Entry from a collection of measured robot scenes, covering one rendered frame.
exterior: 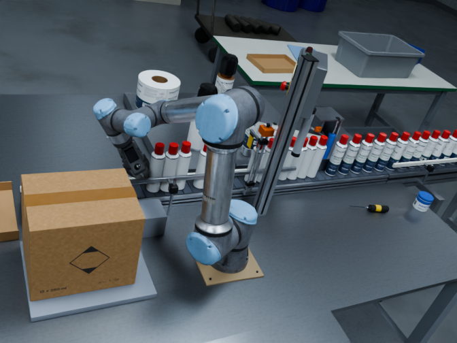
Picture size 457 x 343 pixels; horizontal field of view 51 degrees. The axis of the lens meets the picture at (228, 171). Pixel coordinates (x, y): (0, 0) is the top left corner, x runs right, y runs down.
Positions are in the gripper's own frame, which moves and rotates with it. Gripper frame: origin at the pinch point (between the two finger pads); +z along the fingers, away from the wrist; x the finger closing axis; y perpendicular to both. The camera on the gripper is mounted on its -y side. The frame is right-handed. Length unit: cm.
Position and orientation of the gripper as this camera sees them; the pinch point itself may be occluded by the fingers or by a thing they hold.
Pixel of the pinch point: (145, 179)
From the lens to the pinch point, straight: 180.2
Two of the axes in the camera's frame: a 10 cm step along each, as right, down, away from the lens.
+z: 2.5, 6.6, 7.1
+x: -8.8, 4.6, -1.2
